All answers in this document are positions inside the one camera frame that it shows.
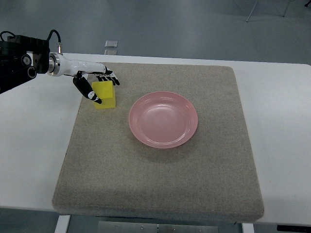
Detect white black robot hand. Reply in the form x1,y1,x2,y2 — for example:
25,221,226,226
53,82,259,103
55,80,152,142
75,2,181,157
48,53,120,104

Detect yellow foam block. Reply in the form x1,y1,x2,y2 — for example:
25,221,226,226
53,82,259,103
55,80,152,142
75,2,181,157
92,81,116,109

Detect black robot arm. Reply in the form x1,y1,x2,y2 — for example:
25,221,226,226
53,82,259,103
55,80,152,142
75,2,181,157
0,30,62,93

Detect pink plate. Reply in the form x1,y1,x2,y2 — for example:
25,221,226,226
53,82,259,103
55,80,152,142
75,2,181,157
128,91,198,149

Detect beige square mat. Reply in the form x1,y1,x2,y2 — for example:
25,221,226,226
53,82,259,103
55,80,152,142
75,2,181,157
52,63,264,222

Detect metal chair legs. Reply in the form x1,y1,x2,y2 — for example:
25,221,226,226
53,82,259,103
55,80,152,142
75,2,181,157
245,0,311,23

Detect grey metal base plate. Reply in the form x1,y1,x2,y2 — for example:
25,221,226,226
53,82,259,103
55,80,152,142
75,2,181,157
97,221,219,233

